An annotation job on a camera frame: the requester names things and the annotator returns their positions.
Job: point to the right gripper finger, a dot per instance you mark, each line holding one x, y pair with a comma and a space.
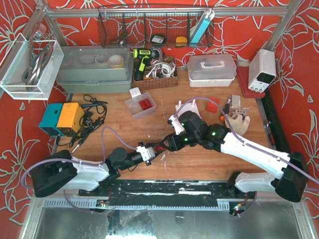
165, 142
164, 147

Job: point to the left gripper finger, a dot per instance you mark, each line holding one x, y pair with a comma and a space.
159, 154
147, 145

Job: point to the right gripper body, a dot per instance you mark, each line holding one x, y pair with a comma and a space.
171, 142

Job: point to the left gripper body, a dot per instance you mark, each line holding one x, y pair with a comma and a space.
150, 160

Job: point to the red large spring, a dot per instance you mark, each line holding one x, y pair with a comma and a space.
159, 148
147, 103

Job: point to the beige work glove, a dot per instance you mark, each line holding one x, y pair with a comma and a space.
238, 122

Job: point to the grey metal bracket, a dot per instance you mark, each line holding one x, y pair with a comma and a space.
240, 111

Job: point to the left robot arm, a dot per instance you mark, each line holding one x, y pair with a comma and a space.
64, 172

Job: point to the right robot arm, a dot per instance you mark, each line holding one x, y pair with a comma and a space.
284, 173

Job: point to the translucent plastic spring bin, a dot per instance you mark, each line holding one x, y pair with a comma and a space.
134, 106

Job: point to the white peg board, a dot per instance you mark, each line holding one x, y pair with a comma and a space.
191, 106

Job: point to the orange plug adapter cube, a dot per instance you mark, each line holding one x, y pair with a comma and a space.
212, 107

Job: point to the woven wicker basket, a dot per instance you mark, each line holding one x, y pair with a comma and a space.
162, 75

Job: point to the silver metal block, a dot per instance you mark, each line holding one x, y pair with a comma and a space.
235, 101

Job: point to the white lidded storage box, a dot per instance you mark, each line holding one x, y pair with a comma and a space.
211, 70

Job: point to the yellow and teal box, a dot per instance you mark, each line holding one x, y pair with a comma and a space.
62, 119

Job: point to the red mat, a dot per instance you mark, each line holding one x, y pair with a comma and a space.
243, 77

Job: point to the yellow tape measure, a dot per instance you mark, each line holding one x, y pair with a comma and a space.
180, 41

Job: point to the white power supply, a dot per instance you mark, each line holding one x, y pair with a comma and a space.
262, 71

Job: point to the blue flat case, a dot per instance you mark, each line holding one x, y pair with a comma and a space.
200, 27

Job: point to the grey tools in acrylic box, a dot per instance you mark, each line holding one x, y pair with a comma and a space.
36, 63

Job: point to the clear acrylic box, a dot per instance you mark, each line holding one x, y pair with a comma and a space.
10, 76

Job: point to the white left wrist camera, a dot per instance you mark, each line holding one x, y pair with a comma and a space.
140, 150

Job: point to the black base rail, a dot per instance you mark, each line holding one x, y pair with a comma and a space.
165, 193

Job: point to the white wall adapter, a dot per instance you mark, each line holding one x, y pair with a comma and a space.
134, 92

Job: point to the green cordless drill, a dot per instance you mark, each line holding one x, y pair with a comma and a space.
144, 56

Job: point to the black side rail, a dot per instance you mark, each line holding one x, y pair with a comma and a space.
276, 132

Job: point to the black wire basket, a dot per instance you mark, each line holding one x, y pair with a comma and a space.
133, 25

